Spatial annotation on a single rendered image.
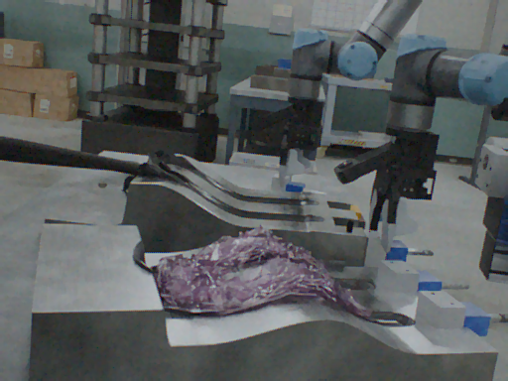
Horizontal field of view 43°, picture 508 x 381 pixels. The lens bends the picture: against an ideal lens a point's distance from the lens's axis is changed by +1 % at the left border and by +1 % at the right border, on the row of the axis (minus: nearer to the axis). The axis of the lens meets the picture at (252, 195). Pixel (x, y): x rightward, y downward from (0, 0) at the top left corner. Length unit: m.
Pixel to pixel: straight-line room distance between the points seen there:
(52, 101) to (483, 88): 6.93
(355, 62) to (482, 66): 0.37
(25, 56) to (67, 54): 0.53
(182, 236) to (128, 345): 0.40
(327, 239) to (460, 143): 6.82
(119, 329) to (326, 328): 0.21
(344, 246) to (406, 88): 0.28
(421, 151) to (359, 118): 6.46
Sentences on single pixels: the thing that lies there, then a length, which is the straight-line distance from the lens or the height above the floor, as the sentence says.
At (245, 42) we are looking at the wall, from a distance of 7.54.
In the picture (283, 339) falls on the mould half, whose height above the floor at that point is 0.87.
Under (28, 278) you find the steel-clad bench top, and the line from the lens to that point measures 0.97.
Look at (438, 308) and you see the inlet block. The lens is 0.81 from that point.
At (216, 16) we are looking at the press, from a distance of 6.01.
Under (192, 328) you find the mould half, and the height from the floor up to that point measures 0.87.
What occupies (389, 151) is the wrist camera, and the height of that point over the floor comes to 1.01.
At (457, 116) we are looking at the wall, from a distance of 7.74.
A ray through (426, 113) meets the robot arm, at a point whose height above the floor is 1.08.
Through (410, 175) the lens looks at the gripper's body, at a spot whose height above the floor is 0.97.
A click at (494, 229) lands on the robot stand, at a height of 0.83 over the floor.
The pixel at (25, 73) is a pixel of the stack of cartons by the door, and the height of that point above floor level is 0.48.
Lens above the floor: 1.17
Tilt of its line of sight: 14 degrees down
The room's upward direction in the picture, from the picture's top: 7 degrees clockwise
